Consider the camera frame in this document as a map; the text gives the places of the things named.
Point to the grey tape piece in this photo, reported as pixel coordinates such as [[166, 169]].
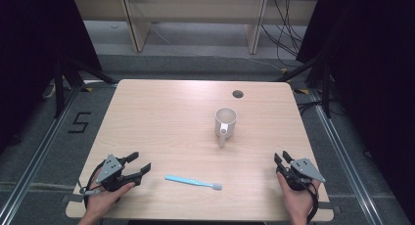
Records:
[[73, 198], [328, 208]]

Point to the light blue toothbrush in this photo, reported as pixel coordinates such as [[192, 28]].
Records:
[[192, 182]]

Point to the person's left hand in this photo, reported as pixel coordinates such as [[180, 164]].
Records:
[[102, 200]]

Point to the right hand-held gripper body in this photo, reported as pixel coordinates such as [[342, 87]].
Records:
[[301, 174]]

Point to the black metal stand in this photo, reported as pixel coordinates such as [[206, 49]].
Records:
[[60, 88], [324, 88]]

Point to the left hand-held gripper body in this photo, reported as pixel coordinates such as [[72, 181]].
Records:
[[109, 172]]

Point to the white cup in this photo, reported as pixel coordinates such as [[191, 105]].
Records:
[[225, 122]]

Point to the beige wooden desk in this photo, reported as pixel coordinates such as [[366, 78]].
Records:
[[195, 8]]

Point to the person's right hand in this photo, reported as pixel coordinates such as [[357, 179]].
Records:
[[295, 200]]

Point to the dark curtain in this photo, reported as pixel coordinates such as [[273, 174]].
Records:
[[32, 55], [375, 71]]

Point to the aluminium floor rail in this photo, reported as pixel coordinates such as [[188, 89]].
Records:
[[345, 159], [36, 159]]

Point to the yellow tape piece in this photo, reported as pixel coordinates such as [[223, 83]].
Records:
[[87, 89], [284, 70], [301, 91]]

